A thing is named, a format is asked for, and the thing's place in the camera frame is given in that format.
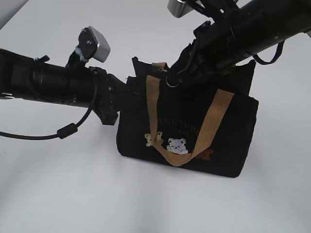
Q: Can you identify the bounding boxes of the black right camera cable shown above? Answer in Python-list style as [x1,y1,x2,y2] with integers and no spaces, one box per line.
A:
[252,40,285,65]

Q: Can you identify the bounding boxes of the black canvas tote bag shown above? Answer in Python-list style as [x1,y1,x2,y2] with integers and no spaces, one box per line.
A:
[116,57,259,178]

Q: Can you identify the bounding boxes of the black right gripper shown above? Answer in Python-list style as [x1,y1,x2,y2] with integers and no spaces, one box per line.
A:
[166,20,240,88]

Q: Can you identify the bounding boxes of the black camera cable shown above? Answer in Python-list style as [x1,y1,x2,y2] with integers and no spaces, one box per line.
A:
[252,40,285,65]
[0,72,100,141]

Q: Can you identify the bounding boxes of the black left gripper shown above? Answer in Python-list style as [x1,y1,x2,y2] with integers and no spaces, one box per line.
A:
[93,67,145,126]

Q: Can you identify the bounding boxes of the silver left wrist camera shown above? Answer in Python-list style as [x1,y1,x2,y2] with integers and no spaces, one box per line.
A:
[75,26,111,63]

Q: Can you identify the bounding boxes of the black left camera cable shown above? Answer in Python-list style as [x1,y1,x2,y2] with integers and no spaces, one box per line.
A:
[0,72,100,141]

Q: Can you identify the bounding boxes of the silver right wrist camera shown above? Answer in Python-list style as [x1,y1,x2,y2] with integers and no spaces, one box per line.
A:
[167,0,200,18]

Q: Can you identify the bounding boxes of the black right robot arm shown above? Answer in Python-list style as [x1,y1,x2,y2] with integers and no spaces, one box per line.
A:
[166,0,311,88]

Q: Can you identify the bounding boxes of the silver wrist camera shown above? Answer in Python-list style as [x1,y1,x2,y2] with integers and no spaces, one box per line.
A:
[167,0,200,18]
[75,26,111,63]

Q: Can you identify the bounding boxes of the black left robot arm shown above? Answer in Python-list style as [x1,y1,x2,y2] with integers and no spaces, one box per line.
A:
[0,50,145,125]

